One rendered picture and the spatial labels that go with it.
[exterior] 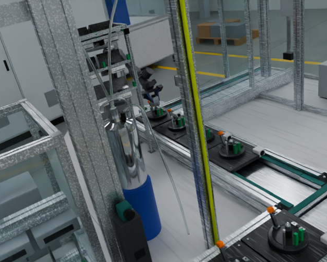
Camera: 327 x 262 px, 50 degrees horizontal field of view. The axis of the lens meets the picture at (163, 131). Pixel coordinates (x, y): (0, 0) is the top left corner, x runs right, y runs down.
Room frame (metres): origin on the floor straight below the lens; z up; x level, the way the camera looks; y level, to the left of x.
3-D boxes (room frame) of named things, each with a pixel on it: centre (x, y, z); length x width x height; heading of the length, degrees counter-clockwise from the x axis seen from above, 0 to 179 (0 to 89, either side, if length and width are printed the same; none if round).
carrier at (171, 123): (2.00, -0.10, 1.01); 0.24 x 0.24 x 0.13; 28
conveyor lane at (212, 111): (2.35, -0.26, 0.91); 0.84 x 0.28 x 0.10; 118
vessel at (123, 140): (1.24, 0.17, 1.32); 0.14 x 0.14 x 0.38
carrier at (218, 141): (1.79, -0.22, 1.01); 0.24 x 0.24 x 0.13; 28
